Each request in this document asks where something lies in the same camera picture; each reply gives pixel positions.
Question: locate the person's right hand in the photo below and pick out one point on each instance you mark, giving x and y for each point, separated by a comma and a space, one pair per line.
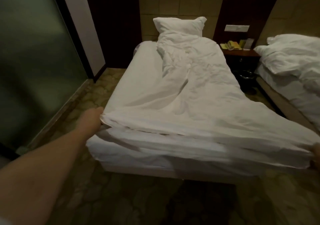
316, 156

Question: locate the pale green box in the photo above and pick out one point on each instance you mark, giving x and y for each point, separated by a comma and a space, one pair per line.
248, 43

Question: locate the person's left hand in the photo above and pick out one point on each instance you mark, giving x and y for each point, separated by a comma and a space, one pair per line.
92, 120

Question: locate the black trash bin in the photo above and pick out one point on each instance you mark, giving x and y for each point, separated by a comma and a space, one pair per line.
246, 80

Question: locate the white bed sheet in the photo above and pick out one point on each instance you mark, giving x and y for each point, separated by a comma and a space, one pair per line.
145, 72

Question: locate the beige padded headboard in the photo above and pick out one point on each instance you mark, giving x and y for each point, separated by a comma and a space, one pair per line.
175, 2

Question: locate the dark wooden wall panel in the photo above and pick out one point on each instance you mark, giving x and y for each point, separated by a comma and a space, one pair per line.
245, 7

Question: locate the frosted glass partition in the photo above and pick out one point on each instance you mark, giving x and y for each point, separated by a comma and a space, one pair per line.
35, 67

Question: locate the dark wooden column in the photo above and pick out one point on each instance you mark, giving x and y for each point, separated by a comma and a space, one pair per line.
115, 22

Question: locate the reddish wooden nightstand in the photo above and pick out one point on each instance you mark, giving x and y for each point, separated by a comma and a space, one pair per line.
242, 57

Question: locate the white switch panel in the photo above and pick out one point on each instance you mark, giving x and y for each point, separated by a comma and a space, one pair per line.
236, 28

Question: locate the yellow telephone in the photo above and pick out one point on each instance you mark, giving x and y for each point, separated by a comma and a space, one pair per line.
231, 45

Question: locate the person's left forearm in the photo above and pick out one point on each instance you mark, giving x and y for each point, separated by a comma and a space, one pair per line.
35, 177

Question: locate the white pillow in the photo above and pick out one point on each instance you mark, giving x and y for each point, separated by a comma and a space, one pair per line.
180, 26

